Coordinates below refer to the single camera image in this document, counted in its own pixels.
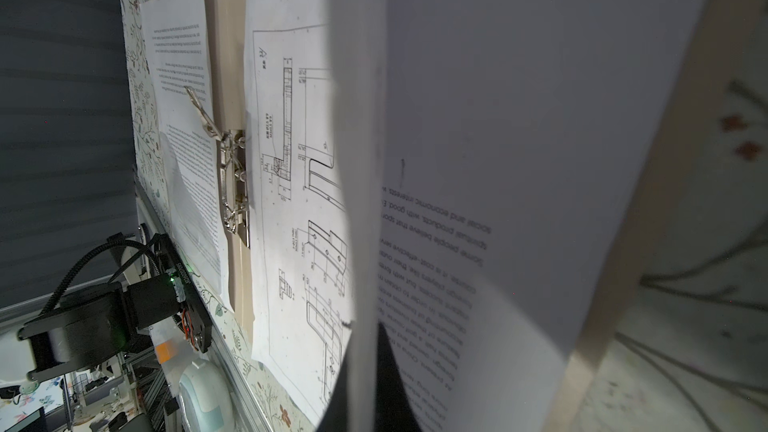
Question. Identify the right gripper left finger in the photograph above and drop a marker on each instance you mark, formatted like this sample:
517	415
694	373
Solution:
336	417

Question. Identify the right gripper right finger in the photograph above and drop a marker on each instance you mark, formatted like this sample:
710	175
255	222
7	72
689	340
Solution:
393	412

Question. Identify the technical drawing paper sheet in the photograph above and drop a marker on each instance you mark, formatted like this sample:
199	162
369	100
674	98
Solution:
301	252

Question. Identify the beige paper folder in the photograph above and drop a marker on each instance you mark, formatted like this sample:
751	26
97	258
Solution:
661	181

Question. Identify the printed paper sheet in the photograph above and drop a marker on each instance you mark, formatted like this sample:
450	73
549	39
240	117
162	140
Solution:
488	152
175	34

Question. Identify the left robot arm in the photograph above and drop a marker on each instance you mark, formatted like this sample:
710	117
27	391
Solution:
81	329

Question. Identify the metal folder clip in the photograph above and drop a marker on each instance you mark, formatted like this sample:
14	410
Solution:
231	170

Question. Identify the white alarm clock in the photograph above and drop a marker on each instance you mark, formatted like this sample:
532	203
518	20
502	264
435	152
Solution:
204	398

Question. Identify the floral table mat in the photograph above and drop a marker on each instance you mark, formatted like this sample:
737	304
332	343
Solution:
679	346

